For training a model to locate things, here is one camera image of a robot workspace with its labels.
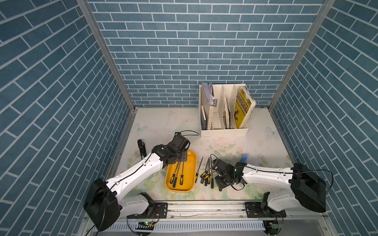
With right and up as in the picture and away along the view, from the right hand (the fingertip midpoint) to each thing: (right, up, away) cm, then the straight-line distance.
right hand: (218, 184), depth 83 cm
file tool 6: (-4, +2, 0) cm, 4 cm away
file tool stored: (-26, +3, +1) cm, 27 cm away
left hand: (-18, +17, -2) cm, 25 cm away
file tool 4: (-7, +6, +3) cm, 9 cm away
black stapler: (-47, +18, +10) cm, 52 cm away
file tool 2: (-25, +2, 0) cm, 25 cm away
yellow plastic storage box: (-22, +4, +2) cm, 22 cm away
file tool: (-21, +4, +2) cm, 21 cm away
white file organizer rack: (+5, +43, +9) cm, 44 cm away
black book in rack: (-8, +37, +7) cm, 38 cm away
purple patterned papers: (-5, +54, +6) cm, 54 cm away
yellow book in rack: (+19, +46, +11) cm, 51 cm away
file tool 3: (-12, +5, +3) cm, 13 cm away
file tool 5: (-7, +3, 0) cm, 7 cm away
